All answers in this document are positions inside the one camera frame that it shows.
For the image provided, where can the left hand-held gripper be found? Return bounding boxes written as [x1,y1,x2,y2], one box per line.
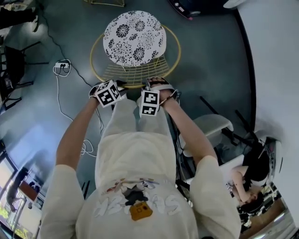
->
[89,79,128,108]

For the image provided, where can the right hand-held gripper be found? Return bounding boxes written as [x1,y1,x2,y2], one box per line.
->
[139,78,175,117]

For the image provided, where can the floral round seat cushion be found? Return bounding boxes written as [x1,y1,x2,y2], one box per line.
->
[103,10,167,67]

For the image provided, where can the yellow wire chair patterned cushion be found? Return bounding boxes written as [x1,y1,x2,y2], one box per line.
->
[90,10,182,89]

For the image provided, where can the person's left forearm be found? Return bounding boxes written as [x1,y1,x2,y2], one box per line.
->
[57,98,103,169]

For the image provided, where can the person's right forearm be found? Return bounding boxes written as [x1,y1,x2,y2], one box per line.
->
[161,90,217,164]

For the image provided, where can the white plastic chair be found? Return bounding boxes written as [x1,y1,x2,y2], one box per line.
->
[182,114,234,164]

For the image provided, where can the round white table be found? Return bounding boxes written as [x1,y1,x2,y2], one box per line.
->
[83,0,126,7]

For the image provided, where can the black folding chair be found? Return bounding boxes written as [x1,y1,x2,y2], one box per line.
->
[0,42,50,110]

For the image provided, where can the person's right hand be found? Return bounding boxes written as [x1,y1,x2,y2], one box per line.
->
[150,77,167,86]

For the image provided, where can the person's cream trousers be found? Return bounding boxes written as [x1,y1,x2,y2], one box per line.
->
[102,93,171,143]

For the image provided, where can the white power strip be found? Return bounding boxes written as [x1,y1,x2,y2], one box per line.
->
[55,61,71,70]

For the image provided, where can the black tripod stand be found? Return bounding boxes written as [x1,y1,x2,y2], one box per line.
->
[199,95,261,147]

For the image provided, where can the person's cream shirt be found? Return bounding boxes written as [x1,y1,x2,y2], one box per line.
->
[39,132,241,239]

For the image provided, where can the black floor cleaning machine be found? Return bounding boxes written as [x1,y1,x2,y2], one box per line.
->
[168,0,248,20]

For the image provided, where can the orange clip-on device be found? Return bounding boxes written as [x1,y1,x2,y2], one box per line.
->
[129,202,154,221]

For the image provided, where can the brown wooden table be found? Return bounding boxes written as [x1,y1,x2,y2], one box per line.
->
[18,181,39,203]

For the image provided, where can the thin wrist bracelet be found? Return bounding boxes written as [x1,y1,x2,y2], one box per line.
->
[160,93,179,105]

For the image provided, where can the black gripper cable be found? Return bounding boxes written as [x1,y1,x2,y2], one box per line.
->
[93,102,105,135]

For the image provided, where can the black floor cable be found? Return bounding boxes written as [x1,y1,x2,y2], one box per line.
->
[38,0,99,88]

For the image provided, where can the white power cable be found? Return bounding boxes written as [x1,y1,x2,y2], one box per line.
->
[53,65,94,159]

